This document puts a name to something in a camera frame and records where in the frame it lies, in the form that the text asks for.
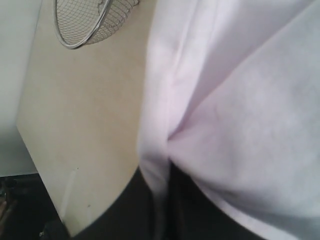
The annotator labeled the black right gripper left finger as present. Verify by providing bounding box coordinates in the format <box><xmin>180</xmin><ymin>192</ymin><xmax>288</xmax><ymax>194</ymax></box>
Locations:
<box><xmin>72</xmin><ymin>168</ymin><xmax>155</xmax><ymax>240</ymax></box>

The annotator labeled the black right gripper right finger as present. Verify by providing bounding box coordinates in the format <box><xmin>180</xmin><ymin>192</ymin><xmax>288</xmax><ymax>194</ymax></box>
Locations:
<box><xmin>167</xmin><ymin>164</ymin><xmax>262</xmax><ymax>240</ymax></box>

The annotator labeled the white t-shirt red print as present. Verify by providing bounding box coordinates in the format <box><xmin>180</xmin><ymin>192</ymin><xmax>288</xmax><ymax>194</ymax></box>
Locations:
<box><xmin>138</xmin><ymin>0</ymin><xmax>320</xmax><ymax>240</ymax></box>

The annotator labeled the round metal mesh basket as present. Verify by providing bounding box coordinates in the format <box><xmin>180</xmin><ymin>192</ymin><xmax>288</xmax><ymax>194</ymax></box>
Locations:
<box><xmin>53</xmin><ymin>0</ymin><xmax>140</xmax><ymax>50</ymax></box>

